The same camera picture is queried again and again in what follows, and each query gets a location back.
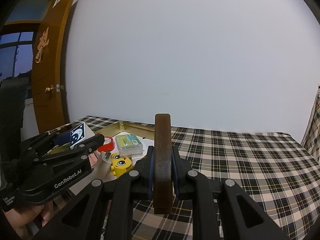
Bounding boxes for gold door ornament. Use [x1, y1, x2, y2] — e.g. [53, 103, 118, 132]
[35, 27, 50, 64]

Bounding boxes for glass window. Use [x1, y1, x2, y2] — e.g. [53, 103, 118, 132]
[0, 0, 53, 105]

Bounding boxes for red tape roll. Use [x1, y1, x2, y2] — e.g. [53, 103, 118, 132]
[97, 136, 115, 153]

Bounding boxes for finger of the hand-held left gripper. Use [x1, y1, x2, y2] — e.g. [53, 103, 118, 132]
[37, 133, 105, 167]
[20, 130, 72, 160]

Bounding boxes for gold metal tray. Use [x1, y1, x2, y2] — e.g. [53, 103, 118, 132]
[49, 121, 157, 175]

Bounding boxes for brown wooden bar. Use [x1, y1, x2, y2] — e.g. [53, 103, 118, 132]
[153, 114, 173, 215]

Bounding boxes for white charger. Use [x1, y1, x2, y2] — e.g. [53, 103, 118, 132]
[92, 151, 113, 180]

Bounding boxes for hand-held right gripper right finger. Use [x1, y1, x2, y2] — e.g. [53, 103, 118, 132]
[171, 146, 290, 240]

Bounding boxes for plaid cloth covered chair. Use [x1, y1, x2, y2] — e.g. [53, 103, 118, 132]
[301, 86, 320, 165]

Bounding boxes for brown wooden door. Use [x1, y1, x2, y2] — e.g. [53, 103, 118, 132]
[31, 0, 79, 134]

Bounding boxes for moon print block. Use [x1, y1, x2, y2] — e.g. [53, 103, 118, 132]
[69, 122, 95, 150]

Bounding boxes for clear box with green card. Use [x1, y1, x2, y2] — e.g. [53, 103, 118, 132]
[115, 134, 144, 158]

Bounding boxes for person's left hand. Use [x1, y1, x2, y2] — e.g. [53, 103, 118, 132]
[5, 200, 54, 239]

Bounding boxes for yellow face toy block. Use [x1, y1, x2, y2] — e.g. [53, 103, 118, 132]
[110, 152, 133, 177]

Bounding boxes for plaid tablecloth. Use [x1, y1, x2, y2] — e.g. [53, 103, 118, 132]
[42, 115, 320, 240]

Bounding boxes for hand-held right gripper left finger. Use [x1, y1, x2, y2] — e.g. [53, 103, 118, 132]
[32, 145, 154, 240]

